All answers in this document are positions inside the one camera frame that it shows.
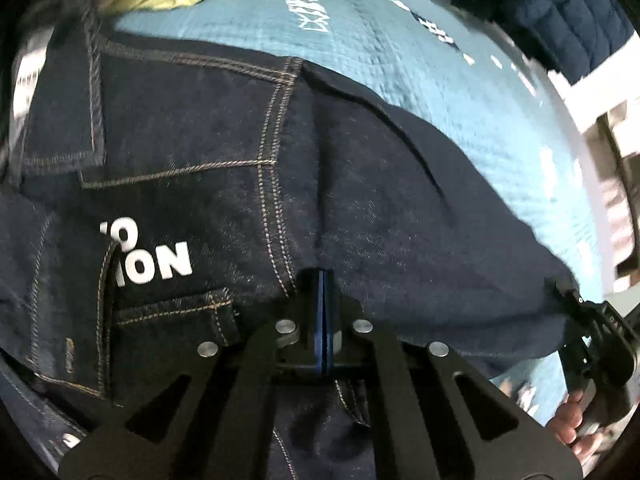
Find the dark denim shirt jacket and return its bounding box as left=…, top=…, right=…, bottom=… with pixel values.
left=1, top=0, right=582, bottom=479

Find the teal patterned bed cover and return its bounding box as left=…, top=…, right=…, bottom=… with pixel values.
left=101, top=0, right=597, bottom=422

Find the navy and yellow puffer jacket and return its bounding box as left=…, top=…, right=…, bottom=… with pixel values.
left=451, top=0, right=634, bottom=84

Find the person's right hand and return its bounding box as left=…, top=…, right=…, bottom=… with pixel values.
left=546, top=390, right=603, bottom=466

